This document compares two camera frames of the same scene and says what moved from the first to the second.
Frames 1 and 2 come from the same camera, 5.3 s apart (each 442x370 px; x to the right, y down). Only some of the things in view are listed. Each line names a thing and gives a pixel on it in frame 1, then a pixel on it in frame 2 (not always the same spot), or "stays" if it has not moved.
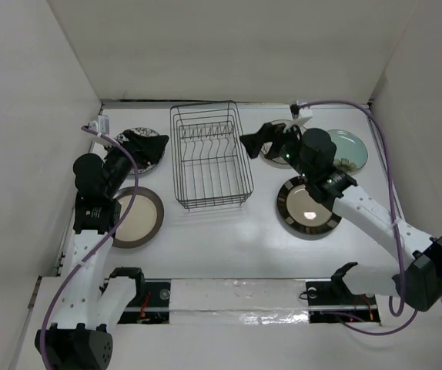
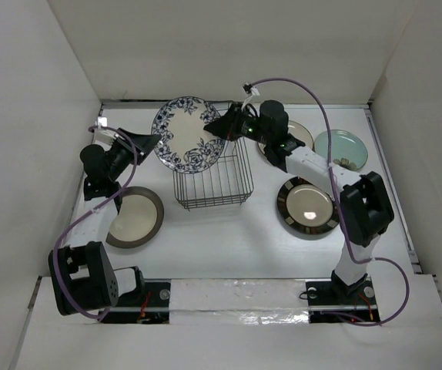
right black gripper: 254,142 → 227,126
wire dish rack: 211,160 stays
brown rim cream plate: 144,220 stays
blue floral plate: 144,132 → 185,146
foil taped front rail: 241,301 stays
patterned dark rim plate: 302,212 stays
